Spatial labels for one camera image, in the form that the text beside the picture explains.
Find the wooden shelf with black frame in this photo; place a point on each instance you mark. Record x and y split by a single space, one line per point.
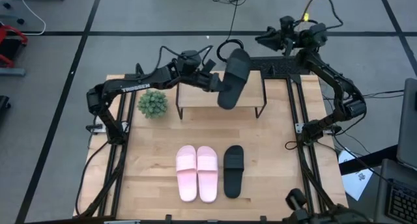
195 98

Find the black computer keyboard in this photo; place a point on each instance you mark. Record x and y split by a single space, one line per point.
404 202

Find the black rubber slide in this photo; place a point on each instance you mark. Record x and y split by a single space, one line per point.
234 172
236 74

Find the red metal cart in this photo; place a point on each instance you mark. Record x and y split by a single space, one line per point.
9 33

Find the pink rubber slide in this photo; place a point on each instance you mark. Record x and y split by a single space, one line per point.
186 172
207 172

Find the white paper sheet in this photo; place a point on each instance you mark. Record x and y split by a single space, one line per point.
356 180

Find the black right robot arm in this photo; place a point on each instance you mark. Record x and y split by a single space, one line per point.
329 77

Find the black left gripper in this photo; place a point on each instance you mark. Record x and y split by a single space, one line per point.
208 80

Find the black round knob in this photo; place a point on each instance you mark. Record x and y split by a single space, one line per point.
296 198

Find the grey laptop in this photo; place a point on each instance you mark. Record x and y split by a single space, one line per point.
408 126

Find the black aluminium rig frame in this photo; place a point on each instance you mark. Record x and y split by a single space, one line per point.
307 178

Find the green potted plant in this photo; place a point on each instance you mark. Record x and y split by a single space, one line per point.
152 103

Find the grey desk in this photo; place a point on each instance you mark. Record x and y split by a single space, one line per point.
382 191

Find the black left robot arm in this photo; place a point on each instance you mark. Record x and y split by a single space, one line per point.
137 87

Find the black perforated plate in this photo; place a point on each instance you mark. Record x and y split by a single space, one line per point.
280 66

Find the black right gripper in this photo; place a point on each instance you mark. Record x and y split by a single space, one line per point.
288 40

